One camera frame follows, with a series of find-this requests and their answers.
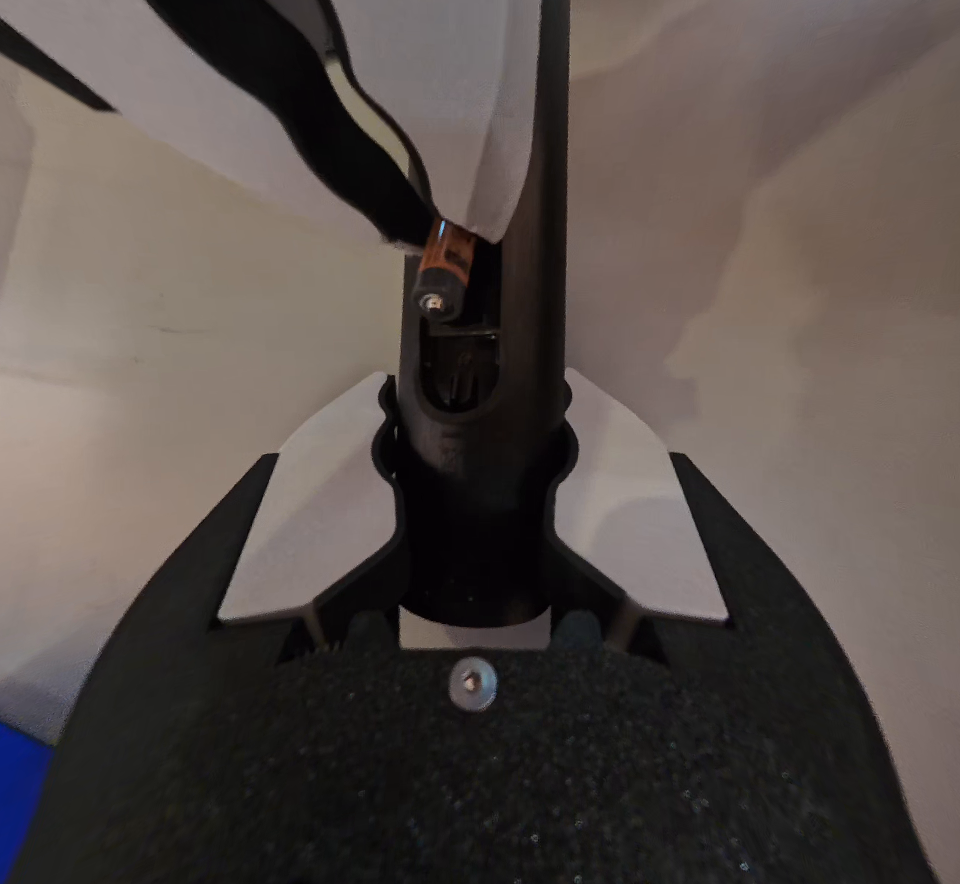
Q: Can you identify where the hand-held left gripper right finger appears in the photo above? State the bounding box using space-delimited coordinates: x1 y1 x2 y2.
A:
541 366 730 646

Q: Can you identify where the grey desk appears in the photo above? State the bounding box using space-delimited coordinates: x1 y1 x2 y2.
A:
0 0 960 825

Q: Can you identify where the orange battery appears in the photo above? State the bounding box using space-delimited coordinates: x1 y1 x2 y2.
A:
414 218 480 324

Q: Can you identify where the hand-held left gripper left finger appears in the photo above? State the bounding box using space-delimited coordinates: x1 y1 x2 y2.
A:
216 372 412 643

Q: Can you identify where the black remote control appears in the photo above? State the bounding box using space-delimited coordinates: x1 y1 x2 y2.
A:
392 0 580 628

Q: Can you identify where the blue plastic bin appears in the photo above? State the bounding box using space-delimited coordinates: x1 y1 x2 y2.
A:
0 720 59 884

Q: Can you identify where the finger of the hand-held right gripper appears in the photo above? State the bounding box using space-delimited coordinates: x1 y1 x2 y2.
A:
0 0 441 252
287 0 550 245

